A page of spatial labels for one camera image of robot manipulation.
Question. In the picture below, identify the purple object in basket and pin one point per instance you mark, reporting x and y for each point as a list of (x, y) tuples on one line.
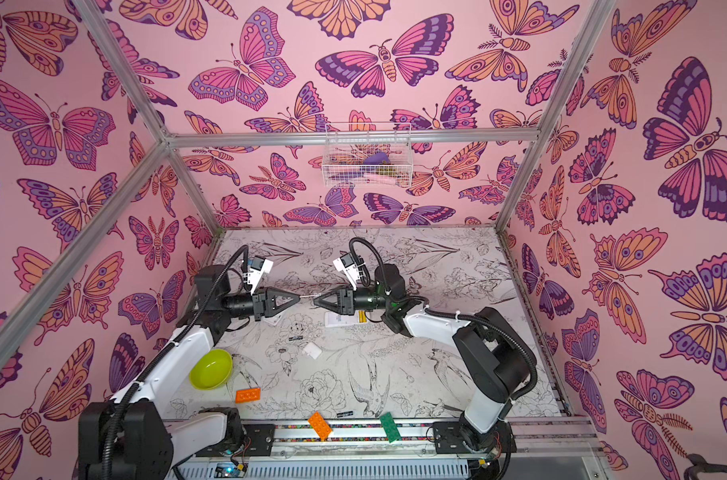
[(377, 159)]

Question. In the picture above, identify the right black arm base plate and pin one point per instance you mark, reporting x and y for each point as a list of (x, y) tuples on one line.
[(458, 437)]

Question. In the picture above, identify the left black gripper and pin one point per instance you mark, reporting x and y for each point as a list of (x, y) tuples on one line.
[(269, 303)]

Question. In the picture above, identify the lime green bowl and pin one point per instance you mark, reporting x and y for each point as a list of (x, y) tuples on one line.
[(213, 370)]

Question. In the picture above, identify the orange lego brick on rail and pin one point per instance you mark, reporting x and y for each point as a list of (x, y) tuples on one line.
[(321, 427)]

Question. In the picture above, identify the green lego brick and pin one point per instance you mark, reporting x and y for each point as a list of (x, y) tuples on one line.
[(390, 427)]

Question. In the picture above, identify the small green circuit board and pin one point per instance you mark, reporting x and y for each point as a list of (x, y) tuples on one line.
[(231, 470)]

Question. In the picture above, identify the white slotted cable duct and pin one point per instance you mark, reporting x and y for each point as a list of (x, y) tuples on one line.
[(339, 469)]

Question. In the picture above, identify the orange lego brick left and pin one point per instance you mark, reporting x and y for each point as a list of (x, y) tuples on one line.
[(248, 395)]

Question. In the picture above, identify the white battery cover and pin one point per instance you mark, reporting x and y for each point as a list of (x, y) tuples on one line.
[(312, 350)]

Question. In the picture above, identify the aluminium front rail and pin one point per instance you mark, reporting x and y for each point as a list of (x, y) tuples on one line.
[(362, 438)]

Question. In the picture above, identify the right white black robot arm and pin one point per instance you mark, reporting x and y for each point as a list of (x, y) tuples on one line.
[(501, 365)]

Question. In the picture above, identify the white wire basket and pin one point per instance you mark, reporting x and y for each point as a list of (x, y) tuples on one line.
[(368, 155)]

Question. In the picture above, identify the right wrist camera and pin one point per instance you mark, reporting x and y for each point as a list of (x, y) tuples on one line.
[(347, 265)]

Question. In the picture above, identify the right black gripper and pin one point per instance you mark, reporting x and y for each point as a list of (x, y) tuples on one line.
[(346, 300)]

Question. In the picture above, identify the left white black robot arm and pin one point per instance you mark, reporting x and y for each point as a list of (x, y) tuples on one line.
[(125, 437)]

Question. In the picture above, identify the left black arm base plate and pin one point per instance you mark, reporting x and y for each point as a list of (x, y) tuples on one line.
[(256, 440)]

